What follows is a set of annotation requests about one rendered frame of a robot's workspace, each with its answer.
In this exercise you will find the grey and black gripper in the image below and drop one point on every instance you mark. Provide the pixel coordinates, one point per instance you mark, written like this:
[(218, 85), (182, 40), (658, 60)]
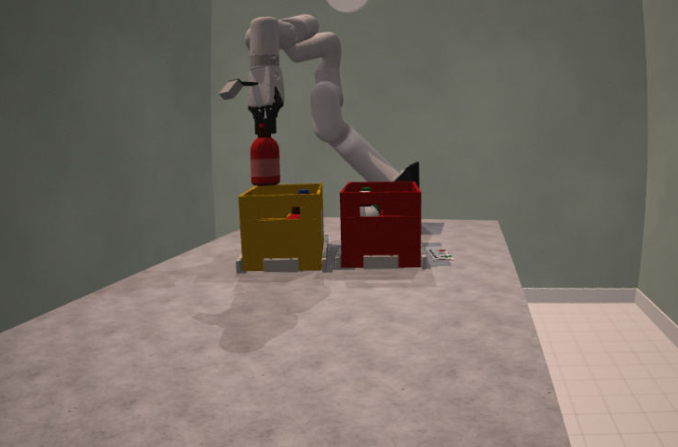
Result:
[(267, 94)]

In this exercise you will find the white bottle with grey label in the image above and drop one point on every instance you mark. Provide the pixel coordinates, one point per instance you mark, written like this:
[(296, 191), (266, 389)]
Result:
[(368, 210)]

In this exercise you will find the red bottle with pale label band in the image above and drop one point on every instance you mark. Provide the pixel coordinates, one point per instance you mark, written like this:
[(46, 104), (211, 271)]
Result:
[(265, 168)]

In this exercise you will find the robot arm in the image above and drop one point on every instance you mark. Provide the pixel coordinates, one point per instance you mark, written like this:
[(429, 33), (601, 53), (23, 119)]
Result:
[(269, 35)]

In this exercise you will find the dark red crate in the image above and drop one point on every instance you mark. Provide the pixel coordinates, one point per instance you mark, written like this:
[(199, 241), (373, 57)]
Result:
[(397, 231)]

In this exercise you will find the olive-brown crate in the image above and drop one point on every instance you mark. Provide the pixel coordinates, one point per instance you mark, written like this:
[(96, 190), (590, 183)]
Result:
[(265, 237)]

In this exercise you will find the white paper card with colored marks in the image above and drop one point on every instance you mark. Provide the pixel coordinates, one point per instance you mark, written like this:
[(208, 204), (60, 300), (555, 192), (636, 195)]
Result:
[(438, 253)]

